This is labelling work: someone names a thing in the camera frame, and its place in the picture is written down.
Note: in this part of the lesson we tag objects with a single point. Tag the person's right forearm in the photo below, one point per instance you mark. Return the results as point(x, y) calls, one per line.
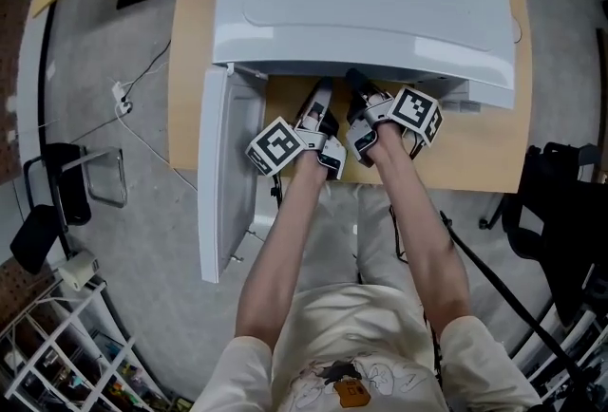
point(418, 230)

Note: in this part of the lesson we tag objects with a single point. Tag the black office chair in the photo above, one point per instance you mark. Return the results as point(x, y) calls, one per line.
point(556, 211)

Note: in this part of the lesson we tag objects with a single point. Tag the black tripod pole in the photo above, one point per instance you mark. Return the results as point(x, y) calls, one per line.
point(503, 291)

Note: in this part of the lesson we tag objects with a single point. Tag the black folding chair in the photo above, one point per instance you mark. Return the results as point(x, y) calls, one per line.
point(52, 192)

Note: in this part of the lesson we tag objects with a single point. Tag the cream printed t-shirt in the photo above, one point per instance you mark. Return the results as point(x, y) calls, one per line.
point(361, 334)

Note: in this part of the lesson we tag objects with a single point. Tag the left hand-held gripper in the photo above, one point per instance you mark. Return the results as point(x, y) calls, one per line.
point(278, 144)

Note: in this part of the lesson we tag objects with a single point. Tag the person's white trousers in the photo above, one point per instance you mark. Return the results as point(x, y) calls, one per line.
point(380, 220)

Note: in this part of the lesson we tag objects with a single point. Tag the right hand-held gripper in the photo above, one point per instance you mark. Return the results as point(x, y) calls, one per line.
point(413, 111)

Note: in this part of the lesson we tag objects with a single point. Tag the person's left forearm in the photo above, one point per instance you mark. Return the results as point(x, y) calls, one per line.
point(285, 239)

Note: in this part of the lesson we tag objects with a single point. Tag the white box device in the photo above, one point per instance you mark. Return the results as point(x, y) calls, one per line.
point(78, 268)

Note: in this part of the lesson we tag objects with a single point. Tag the white power strip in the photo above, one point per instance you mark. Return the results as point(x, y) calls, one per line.
point(121, 97)

